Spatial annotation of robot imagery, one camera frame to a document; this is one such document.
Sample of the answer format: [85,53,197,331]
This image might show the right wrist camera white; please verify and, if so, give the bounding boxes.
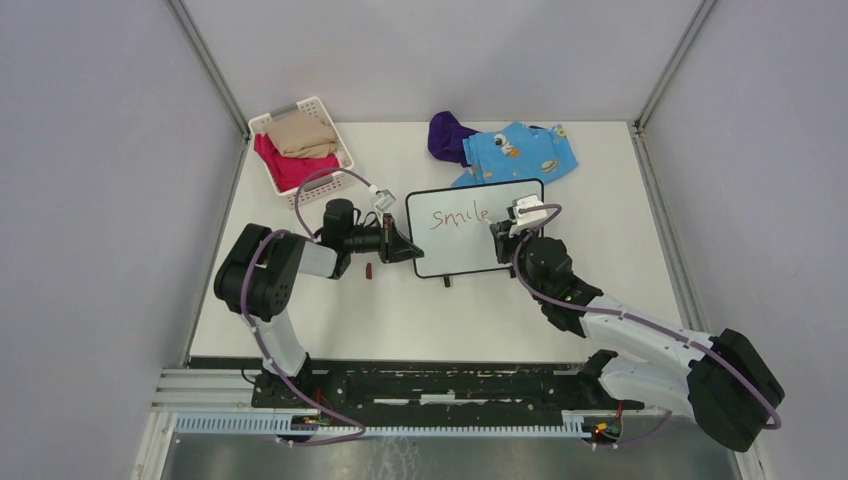
[509,195,562,237]

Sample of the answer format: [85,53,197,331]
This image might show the blue patterned cloth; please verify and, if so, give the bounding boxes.
[452,122,578,188]

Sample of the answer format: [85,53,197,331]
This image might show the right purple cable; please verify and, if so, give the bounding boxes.
[511,203,784,449]

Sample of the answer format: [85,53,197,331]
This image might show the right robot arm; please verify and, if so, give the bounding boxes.
[488,220,785,452]

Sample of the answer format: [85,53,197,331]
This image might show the purple cable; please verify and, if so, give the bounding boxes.
[511,203,784,449]
[239,166,378,448]

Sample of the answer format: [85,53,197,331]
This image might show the white plastic basket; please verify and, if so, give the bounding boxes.
[248,96,354,210]

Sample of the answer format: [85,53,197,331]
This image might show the purple cloth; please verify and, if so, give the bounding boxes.
[427,111,478,168]

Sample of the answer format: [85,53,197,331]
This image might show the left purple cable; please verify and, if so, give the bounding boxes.
[239,166,378,448]

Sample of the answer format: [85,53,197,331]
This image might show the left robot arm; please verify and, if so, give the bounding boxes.
[213,199,425,408]

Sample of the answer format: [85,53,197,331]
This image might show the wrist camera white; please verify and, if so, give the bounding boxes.
[368,185,396,221]
[509,195,562,237]

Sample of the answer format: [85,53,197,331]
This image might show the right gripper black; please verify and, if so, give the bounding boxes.
[491,219,545,301]

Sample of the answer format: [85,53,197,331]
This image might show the beige folded cloth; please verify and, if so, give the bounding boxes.
[265,111,338,158]

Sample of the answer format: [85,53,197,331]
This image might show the whiteboard with black frame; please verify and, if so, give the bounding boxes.
[405,179,544,279]

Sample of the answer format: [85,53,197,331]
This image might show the pink cloth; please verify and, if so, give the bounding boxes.
[254,134,339,192]

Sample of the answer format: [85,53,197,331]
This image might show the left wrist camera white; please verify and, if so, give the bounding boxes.
[368,185,396,221]

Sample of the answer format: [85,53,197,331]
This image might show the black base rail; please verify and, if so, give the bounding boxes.
[291,359,644,429]

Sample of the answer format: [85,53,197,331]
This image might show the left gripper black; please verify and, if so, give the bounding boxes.
[344,213,423,264]

